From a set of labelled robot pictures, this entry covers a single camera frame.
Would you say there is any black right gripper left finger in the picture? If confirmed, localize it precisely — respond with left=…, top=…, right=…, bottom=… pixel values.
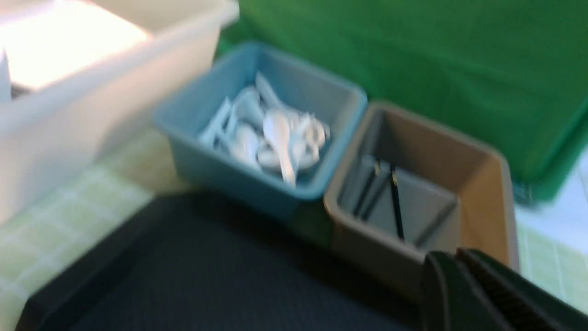
left=419, top=251, right=510, bottom=331

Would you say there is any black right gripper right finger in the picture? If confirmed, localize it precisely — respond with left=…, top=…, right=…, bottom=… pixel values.
left=457, top=248, right=588, bottom=331

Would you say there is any white ceramic soup spoon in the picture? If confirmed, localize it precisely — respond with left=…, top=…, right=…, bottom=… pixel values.
left=262, top=109, right=296, bottom=187

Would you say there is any brown plastic bin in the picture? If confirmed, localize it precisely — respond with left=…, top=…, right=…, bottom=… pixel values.
left=324, top=102, right=520, bottom=303

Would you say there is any black chopstick in brown bin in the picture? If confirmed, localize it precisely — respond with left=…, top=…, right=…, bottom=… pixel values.
left=360, top=171, right=393, bottom=223

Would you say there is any green cloth backdrop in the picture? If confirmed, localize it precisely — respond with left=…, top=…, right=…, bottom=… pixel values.
left=218, top=0, right=588, bottom=203

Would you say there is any teal plastic bin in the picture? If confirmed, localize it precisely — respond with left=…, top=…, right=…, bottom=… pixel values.
left=153, top=42, right=368, bottom=220

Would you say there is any black textured serving tray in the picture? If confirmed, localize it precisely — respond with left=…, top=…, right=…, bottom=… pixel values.
left=16, top=191, right=420, bottom=331

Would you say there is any large white plastic bin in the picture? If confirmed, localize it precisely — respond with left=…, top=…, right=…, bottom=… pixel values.
left=1, top=0, right=240, bottom=223

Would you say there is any stack of white square plates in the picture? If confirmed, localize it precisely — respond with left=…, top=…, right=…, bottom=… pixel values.
left=1, top=0, right=153, bottom=99

